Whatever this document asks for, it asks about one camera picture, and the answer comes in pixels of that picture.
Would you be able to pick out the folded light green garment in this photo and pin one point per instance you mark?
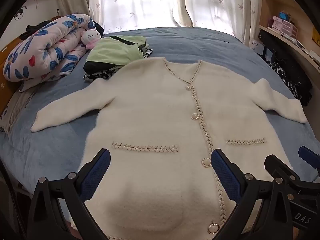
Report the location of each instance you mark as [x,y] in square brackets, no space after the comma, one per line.
[112,52]

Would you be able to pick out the black white zebra garment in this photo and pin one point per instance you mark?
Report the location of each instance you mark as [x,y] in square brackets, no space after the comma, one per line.
[100,75]

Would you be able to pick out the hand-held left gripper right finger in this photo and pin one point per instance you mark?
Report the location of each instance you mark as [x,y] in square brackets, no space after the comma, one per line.
[226,175]

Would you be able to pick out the round face wall sticker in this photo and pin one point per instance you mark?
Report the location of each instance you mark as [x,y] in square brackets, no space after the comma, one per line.
[18,13]

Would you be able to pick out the orange headboard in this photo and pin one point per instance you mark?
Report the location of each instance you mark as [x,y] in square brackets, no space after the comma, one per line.
[5,90]

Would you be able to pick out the yellow object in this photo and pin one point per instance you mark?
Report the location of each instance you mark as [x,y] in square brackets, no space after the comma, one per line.
[316,36]

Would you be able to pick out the black clothes heap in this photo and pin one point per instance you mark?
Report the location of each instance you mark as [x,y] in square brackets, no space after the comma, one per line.
[282,52]

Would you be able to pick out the white cardboard box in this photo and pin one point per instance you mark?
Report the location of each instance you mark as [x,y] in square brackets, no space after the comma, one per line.
[257,46]

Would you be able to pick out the wooden shelf unit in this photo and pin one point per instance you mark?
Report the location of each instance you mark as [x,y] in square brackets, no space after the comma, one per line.
[270,7]

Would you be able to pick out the white cat plush toy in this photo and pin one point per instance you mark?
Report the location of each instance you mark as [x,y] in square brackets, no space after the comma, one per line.
[90,36]

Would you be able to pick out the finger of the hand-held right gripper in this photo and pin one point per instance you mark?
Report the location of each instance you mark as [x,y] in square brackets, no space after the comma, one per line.
[275,165]
[308,156]

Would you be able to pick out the black white patterned garment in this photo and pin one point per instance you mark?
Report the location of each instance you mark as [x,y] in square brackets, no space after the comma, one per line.
[277,68]

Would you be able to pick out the white fuzzy cardigan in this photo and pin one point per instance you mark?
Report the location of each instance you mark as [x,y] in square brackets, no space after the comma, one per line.
[155,120]

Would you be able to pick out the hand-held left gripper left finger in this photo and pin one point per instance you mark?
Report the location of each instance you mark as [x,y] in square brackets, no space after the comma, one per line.
[96,172]

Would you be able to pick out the grey pillow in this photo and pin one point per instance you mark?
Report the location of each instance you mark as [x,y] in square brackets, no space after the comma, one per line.
[17,105]

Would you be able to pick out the sheer leaf-print curtain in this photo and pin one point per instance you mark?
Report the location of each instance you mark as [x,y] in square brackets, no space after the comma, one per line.
[140,2]

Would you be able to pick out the floral print quilt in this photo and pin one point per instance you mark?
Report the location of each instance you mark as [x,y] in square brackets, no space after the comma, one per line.
[42,52]

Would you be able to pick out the pink drawer organizer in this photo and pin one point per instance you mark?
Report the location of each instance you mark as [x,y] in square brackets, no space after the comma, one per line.
[285,27]

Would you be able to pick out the blue bed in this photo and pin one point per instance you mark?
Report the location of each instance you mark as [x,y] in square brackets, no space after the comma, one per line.
[200,45]

